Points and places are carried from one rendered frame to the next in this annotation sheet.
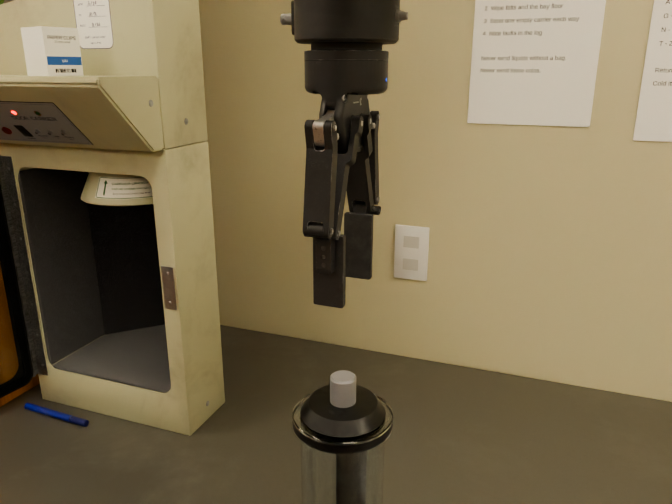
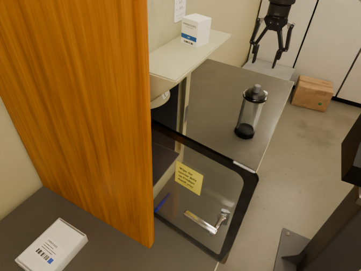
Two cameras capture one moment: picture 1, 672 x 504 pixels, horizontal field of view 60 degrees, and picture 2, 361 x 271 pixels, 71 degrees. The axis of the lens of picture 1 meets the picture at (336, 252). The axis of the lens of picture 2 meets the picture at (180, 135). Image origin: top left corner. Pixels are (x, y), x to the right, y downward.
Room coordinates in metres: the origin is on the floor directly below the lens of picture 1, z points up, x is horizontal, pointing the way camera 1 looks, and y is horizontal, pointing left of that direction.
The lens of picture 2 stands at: (0.77, 1.01, 1.75)
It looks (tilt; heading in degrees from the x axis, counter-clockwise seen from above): 41 degrees down; 275
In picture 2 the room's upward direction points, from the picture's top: 4 degrees clockwise
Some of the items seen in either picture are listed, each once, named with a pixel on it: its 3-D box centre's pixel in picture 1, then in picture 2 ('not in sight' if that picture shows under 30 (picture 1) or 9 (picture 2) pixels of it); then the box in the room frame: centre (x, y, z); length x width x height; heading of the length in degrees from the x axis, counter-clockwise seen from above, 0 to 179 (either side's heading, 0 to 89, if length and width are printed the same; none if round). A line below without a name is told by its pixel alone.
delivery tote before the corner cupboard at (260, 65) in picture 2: not in sight; (265, 79); (-0.01, -2.17, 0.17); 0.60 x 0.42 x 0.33; 157
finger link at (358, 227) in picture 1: (358, 246); (255, 54); (0.59, -0.02, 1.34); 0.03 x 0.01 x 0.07; 69
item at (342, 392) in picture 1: (343, 403); (255, 92); (0.55, -0.01, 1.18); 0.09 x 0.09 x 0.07
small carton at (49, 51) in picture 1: (52, 52); (195, 30); (0.81, 0.37, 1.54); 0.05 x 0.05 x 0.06; 56
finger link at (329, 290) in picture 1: (329, 270); (275, 58); (0.51, 0.01, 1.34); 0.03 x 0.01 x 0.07; 69
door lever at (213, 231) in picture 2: not in sight; (204, 218); (0.73, 0.67, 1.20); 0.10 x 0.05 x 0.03; 152
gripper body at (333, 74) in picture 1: (346, 101); (276, 16); (0.55, -0.01, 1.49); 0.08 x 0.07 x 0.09; 159
